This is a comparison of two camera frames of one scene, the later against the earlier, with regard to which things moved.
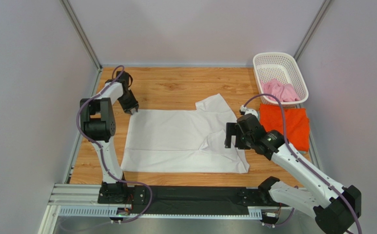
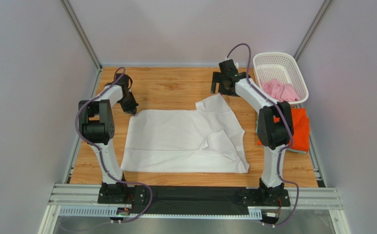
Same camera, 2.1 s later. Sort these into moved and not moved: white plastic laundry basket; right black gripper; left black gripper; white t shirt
Moved: right black gripper
Not moved: white t shirt; white plastic laundry basket; left black gripper
